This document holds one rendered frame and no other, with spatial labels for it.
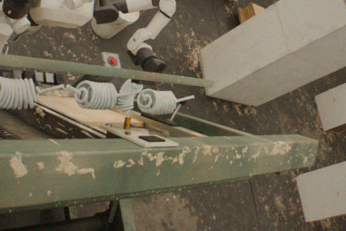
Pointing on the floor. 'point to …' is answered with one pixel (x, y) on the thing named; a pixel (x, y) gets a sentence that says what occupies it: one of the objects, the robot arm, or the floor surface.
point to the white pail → (109, 30)
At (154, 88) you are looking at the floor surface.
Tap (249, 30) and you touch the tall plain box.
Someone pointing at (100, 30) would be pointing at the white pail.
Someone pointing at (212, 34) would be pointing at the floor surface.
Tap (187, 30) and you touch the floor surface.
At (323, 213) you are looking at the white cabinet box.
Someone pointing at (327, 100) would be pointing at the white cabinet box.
